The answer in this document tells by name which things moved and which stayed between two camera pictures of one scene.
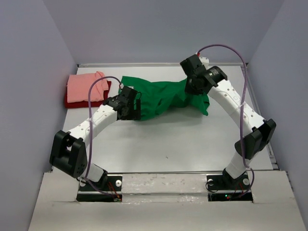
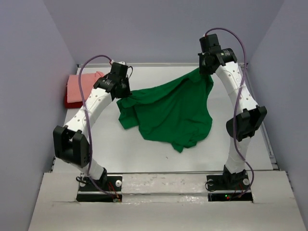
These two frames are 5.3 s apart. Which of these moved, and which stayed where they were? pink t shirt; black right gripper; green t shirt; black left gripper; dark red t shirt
Moved: green t shirt; black left gripper; black right gripper
Stayed: dark red t shirt; pink t shirt
